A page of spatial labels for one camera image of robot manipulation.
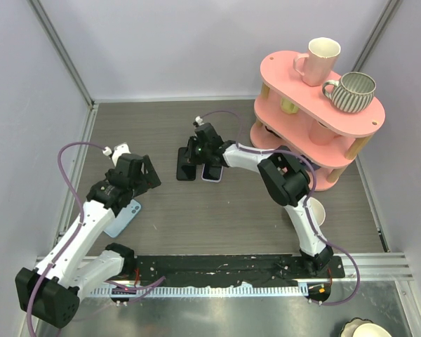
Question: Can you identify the black phone case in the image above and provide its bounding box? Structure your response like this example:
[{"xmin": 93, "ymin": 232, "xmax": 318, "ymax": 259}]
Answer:
[{"xmin": 176, "ymin": 147, "xmax": 196, "ymax": 181}]

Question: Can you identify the lavender phone case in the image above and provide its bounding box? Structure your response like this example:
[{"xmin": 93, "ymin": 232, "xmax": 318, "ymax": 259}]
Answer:
[{"xmin": 200, "ymin": 164, "xmax": 224, "ymax": 184}]

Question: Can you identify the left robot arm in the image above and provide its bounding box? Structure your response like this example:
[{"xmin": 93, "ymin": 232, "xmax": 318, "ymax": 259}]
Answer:
[{"xmin": 15, "ymin": 153, "xmax": 161, "ymax": 334}]

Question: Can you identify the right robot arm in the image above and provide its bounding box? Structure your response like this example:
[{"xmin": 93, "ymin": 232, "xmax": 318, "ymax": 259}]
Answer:
[{"xmin": 185, "ymin": 121, "xmax": 333, "ymax": 277}]

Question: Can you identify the light blue phone case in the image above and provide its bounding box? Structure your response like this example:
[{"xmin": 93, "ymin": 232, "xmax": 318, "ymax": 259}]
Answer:
[{"xmin": 104, "ymin": 199, "xmax": 142, "ymax": 239}]

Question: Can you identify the pink three-tier shelf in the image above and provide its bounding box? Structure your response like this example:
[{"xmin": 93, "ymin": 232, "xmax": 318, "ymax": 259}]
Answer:
[{"xmin": 250, "ymin": 51, "xmax": 385, "ymax": 191}]

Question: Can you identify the yellow cup on shelf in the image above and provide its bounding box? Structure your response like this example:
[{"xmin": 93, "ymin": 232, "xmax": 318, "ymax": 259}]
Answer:
[{"xmin": 280, "ymin": 98, "xmax": 299, "ymax": 114}]

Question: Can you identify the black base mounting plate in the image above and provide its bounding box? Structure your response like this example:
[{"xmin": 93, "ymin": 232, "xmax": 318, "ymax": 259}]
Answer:
[{"xmin": 111, "ymin": 254, "xmax": 345, "ymax": 288}]

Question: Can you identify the pink cup middle shelf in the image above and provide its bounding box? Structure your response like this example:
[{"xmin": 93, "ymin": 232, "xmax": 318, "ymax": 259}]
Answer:
[{"xmin": 309, "ymin": 120, "xmax": 335, "ymax": 146}]

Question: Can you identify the white bowl on table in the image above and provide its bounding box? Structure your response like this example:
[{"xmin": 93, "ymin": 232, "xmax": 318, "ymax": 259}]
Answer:
[{"xmin": 310, "ymin": 197, "xmax": 326, "ymax": 227}]

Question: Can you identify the pink tall mug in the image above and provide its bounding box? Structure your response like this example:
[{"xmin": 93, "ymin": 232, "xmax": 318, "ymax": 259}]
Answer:
[{"xmin": 293, "ymin": 37, "xmax": 341, "ymax": 86}]

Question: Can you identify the grey striped mug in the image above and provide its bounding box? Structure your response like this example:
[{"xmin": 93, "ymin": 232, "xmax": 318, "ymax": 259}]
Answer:
[{"xmin": 321, "ymin": 72, "xmax": 376, "ymax": 114}]

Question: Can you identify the cream bowl bottom corner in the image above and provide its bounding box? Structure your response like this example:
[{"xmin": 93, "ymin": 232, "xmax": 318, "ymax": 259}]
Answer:
[{"xmin": 339, "ymin": 317, "xmax": 392, "ymax": 337}]

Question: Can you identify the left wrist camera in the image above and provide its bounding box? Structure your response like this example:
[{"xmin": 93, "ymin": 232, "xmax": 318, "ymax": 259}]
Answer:
[{"xmin": 102, "ymin": 143, "xmax": 131, "ymax": 166}]

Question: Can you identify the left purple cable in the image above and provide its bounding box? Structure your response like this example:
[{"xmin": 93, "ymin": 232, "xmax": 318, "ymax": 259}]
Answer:
[{"xmin": 26, "ymin": 142, "xmax": 168, "ymax": 336}]

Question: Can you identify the aluminium rail with slots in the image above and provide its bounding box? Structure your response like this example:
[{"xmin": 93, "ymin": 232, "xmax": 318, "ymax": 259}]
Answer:
[{"xmin": 45, "ymin": 283, "xmax": 309, "ymax": 298}]

